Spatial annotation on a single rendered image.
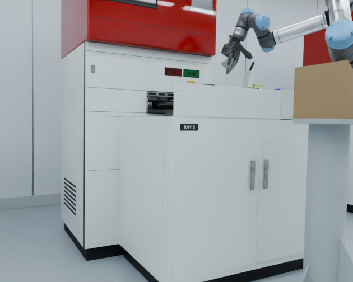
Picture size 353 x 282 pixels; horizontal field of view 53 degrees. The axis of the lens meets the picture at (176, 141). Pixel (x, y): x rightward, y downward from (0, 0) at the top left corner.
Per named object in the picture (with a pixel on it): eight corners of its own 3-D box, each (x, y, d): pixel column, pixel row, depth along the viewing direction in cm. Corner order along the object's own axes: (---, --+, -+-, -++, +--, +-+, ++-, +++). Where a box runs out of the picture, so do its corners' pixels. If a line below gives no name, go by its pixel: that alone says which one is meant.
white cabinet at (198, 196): (118, 258, 206) (119, 117, 201) (247, 235, 252) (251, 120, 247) (168, 310, 150) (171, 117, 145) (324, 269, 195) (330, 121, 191)
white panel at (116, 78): (83, 115, 194) (84, 42, 192) (208, 118, 233) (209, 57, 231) (85, 115, 192) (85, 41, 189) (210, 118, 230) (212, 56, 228)
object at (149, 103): (146, 112, 210) (147, 96, 209) (208, 114, 231) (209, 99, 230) (148, 112, 208) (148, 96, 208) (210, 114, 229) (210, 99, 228)
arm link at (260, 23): (275, 29, 189) (260, 27, 197) (268, 10, 182) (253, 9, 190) (265, 38, 187) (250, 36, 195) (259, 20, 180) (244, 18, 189)
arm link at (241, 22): (250, 7, 188) (239, 6, 195) (242, 27, 190) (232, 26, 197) (259, 13, 193) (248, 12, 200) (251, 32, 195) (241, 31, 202)
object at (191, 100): (172, 116, 158) (173, 84, 157) (266, 118, 184) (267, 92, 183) (182, 116, 149) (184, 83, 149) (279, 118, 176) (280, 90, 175)
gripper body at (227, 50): (226, 57, 205) (233, 37, 203) (238, 61, 200) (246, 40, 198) (219, 53, 198) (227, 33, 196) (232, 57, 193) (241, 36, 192)
